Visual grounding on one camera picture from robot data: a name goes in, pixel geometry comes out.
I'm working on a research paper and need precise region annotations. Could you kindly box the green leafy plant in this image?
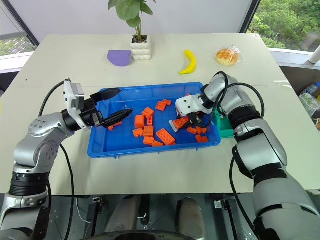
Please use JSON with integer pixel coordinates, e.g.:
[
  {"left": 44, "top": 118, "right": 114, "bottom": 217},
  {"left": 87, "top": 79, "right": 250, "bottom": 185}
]
[{"left": 107, "top": 0, "right": 157, "bottom": 43}]

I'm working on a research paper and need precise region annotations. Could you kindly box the bread bun in plastic wrap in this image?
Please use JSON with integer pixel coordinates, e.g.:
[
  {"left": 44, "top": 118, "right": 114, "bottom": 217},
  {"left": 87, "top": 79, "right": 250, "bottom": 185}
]
[{"left": 214, "top": 45, "right": 242, "bottom": 67}]

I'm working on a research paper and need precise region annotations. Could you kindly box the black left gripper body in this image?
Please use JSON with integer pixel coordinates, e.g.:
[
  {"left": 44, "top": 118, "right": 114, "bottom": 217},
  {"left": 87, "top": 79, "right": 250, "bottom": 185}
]
[{"left": 79, "top": 98, "right": 105, "bottom": 128}]

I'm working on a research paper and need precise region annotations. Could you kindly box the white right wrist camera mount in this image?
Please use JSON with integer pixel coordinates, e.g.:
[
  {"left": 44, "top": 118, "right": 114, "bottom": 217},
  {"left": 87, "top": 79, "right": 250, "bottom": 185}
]
[{"left": 175, "top": 94, "right": 201, "bottom": 118}]

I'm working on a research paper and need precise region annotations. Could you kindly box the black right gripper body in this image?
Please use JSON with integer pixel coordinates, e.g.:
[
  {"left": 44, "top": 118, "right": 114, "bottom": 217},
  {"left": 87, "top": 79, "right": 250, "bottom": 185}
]
[{"left": 186, "top": 112, "right": 205, "bottom": 121}]

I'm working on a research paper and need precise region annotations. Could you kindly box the white cylinder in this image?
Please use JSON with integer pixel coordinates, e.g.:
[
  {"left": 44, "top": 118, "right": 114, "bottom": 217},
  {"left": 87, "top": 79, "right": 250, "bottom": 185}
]
[{"left": 308, "top": 46, "right": 320, "bottom": 66}]

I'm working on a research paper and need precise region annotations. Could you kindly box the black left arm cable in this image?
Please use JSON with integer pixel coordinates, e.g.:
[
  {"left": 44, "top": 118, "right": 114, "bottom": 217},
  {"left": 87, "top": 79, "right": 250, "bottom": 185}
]
[{"left": 38, "top": 79, "right": 76, "bottom": 240}]

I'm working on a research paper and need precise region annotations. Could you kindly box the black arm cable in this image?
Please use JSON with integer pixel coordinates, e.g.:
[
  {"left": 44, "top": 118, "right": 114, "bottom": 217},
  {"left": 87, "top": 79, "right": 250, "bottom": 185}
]
[
  {"left": 38, "top": 79, "right": 76, "bottom": 240},
  {"left": 199, "top": 71, "right": 265, "bottom": 226}
]

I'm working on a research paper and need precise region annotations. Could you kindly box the thin white wire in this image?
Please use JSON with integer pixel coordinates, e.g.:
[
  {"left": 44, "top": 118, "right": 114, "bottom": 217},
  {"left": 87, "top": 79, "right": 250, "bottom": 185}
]
[{"left": 75, "top": 198, "right": 92, "bottom": 224}]

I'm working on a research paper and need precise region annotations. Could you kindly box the grey rounded shape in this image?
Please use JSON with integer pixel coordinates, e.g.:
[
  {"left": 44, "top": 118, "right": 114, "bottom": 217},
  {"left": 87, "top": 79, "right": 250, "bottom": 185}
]
[
  {"left": 104, "top": 194, "right": 144, "bottom": 235},
  {"left": 175, "top": 196, "right": 204, "bottom": 235}
]

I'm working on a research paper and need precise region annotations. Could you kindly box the orange block with grey end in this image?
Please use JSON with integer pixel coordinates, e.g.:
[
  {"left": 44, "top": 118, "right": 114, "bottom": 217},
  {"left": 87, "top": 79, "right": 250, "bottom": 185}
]
[{"left": 169, "top": 116, "right": 190, "bottom": 133}]

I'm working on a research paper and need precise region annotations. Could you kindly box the orange rounded toy block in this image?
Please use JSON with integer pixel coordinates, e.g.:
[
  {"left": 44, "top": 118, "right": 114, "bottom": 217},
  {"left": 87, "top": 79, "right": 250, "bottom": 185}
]
[{"left": 134, "top": 114, "right": 147, "bottom": 129}]

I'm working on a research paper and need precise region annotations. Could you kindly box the green plastic bin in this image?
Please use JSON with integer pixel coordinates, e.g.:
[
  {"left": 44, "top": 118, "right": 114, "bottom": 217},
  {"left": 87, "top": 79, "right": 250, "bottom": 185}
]
[{"left": 212, "top": 106, "right": 236, "bottom": 139}]

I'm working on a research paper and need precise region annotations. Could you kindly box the white bubbly plant pot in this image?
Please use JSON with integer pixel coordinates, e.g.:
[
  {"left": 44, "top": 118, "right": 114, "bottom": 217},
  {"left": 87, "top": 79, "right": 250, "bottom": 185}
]
[{"left": 129, "top": 34, "right": 153, "bottom": 62}]

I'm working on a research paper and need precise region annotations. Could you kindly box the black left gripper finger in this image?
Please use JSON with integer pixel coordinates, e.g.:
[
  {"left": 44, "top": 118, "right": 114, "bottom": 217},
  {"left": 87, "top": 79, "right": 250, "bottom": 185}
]
[
  {"left": 90, "top": 87, "right": 121, "bottom": 103},
  {"left": 101, "top": 108, "right": 134, "bottom": 129}
]

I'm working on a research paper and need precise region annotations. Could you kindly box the blue plastic bin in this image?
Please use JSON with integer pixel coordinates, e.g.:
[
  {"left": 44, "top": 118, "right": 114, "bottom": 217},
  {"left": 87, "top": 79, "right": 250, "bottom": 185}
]
[{"left": 86, "top": 81, "right": 222, "bottom": 160}]

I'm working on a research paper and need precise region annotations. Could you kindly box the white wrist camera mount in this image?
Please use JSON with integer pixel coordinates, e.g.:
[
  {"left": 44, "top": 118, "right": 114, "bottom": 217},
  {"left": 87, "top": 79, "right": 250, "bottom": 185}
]
[
  {"left": 175, "top": 94, "right": 201, "bottom": 118},
  {"left": 62, "top": 79, "right": 91, "bottom": 131}
]

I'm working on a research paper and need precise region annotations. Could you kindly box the purple foam piece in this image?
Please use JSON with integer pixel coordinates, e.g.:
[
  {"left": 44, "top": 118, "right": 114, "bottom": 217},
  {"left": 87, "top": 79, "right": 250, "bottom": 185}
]
[{"left": 107, "top": 49, "right": 133, "bottom": 67}]

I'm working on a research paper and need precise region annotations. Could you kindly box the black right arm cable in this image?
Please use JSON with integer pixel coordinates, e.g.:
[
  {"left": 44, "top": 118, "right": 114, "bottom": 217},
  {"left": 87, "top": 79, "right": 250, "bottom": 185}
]
[{"left": 199, "top": 71, "right": 265, "bottom": 226}]

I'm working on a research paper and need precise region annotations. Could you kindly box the clear plastic bag with bottles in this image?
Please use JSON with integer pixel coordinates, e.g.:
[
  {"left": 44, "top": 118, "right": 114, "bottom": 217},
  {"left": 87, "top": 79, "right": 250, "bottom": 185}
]
[{"left": 298, "top": 81, "right": 320, "bottom": 119}]

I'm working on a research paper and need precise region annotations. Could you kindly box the yellow toy banana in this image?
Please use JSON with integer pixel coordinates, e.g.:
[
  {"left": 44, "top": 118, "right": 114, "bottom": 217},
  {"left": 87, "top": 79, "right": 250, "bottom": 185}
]
[{"left": 178, "top": 49, "right": 198, "bottom": 76}]

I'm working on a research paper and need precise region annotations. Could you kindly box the long orange toy block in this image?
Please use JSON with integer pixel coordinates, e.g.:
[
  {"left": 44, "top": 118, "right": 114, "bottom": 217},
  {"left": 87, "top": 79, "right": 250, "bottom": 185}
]
[{"left": 155, "top": 128, "right": 177, "bottom": 146}]

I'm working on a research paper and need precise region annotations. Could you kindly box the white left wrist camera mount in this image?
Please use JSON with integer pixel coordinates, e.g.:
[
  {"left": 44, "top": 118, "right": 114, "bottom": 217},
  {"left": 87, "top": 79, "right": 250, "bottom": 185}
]
[{"left": 62, "top": 79, "right": 91, "bottom": 131}]

